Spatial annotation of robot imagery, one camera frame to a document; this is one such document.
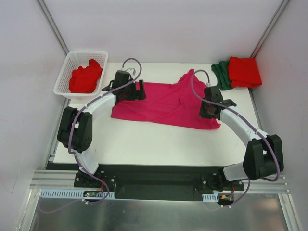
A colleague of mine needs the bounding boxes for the left aluminium frame post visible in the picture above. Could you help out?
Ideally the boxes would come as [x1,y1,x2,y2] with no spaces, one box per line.
[35,0,70,55]

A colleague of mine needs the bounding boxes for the right aluminium rail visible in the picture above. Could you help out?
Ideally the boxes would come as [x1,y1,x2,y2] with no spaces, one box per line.
[248,175,291,194]

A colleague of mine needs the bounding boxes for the folded red t shirt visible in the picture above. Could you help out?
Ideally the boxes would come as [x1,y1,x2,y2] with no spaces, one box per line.
[228,57,262,88]

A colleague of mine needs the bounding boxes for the left white cable duct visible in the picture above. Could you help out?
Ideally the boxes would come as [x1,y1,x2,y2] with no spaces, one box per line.
[40,189,116,200]

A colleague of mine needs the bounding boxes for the pink t shirt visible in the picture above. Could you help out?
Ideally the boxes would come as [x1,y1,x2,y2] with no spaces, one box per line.
[111,69,220,130]

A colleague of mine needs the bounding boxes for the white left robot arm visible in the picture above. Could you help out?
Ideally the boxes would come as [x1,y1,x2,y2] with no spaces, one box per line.
[57,68,146,187]

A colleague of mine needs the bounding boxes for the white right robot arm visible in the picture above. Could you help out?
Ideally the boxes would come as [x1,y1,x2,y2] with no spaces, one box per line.
[200,86,284,190]

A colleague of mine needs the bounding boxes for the aluminium rail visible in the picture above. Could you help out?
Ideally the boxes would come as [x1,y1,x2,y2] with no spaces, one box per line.
[248,175,291,194]
[30,170,77,189]

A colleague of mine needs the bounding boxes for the white cable duct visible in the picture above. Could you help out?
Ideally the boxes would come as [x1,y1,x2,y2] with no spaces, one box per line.
[40,189,116,200]
[202,193,219,203]

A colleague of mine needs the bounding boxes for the red t shirt in basket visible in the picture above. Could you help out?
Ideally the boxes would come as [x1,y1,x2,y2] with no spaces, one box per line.
[69,59,103,94]

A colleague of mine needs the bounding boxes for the left aluminium rail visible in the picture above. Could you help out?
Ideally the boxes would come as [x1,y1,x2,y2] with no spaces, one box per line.
[30,170,77,189]

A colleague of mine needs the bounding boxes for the folded green t shirt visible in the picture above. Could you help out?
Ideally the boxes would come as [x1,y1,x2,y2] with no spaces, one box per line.
[211,61,232,90]

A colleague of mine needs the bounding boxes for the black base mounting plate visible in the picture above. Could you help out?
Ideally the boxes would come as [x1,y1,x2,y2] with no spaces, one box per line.
[45,163,245,202]

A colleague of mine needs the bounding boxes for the white perforated plastic basket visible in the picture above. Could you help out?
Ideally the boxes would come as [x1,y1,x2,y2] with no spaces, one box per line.
[53,50,108,100]

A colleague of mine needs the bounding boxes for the right white cable duct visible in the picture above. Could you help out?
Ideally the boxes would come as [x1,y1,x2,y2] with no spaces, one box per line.
[202,193,219,203]

